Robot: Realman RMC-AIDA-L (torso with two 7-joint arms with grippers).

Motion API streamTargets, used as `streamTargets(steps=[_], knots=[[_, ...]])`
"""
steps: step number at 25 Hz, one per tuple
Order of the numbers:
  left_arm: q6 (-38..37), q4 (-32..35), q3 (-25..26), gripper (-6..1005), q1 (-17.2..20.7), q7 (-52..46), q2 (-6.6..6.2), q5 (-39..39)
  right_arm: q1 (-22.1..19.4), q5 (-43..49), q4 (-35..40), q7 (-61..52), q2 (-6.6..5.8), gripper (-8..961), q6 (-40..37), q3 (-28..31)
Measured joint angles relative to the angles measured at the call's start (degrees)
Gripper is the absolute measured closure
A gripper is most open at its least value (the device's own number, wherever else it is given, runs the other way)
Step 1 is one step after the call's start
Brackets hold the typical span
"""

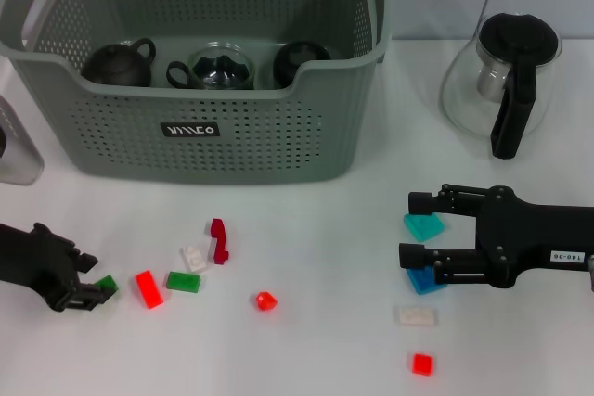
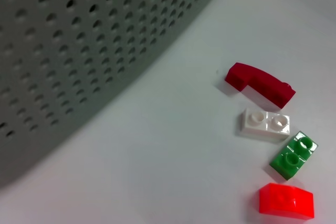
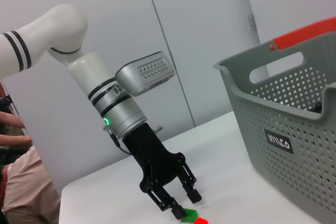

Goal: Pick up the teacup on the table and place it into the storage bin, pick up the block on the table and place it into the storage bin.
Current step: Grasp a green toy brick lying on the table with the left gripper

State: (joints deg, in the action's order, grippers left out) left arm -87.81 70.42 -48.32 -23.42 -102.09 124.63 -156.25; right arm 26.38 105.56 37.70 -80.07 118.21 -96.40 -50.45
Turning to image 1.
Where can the black clay teapot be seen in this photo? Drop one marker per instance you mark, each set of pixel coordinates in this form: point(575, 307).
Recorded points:
point(116, 67)

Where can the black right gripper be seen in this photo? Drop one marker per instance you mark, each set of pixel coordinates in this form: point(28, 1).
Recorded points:
point(524, 238)

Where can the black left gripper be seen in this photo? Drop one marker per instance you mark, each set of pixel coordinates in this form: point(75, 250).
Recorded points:
point(37, 261)

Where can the long red toy brick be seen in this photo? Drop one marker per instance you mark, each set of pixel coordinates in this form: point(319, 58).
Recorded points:
point(149, 289)

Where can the blue square toy plate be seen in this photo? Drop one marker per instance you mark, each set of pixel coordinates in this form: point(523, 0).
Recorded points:
point(420, 282)

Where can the white toy brick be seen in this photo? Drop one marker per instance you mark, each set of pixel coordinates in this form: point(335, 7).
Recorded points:
point(415, 317)
point(194, 259)

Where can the red sloped toy brick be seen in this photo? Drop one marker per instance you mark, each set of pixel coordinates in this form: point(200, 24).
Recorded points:
point(266, 302)

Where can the green toy brick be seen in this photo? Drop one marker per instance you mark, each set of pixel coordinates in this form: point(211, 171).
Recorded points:
point(183, 282)
point(107, 282)

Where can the dark red curved toy piece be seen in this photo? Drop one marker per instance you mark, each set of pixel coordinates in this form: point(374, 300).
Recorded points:
point(218, 238)

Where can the grey perforated storage bin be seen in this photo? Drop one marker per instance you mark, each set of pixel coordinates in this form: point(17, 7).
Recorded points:
point(139, 155)

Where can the teal square toy plate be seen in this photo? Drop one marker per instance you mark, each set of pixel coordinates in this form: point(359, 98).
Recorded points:
point(422, 229)

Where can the red square toy brick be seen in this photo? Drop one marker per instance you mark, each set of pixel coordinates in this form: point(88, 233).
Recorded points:
point(422, 363)

